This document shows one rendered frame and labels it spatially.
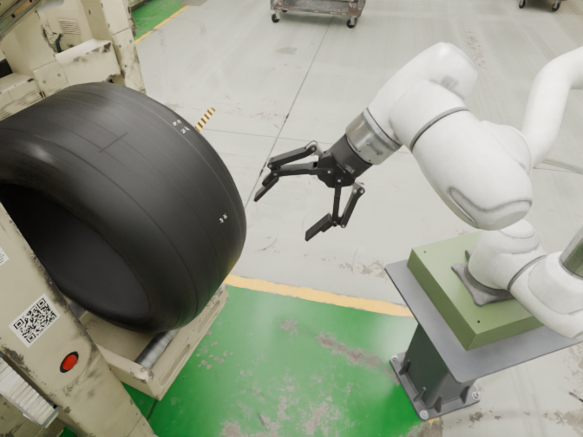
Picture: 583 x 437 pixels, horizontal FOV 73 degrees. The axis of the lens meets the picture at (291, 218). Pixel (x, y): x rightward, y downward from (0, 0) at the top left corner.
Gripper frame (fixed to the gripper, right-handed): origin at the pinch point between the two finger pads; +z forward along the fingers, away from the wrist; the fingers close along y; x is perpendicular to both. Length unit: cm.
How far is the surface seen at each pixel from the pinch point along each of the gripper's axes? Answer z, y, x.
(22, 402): 52, -18, -29
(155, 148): 7.0, -27.1, 1.3
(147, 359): 53, 1, -9
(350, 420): 80, 104, 27
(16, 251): 25.1, -34.0, -20.1
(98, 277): 63, -19, 12
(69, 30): 230, -198, 406
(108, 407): 68, 1, -16
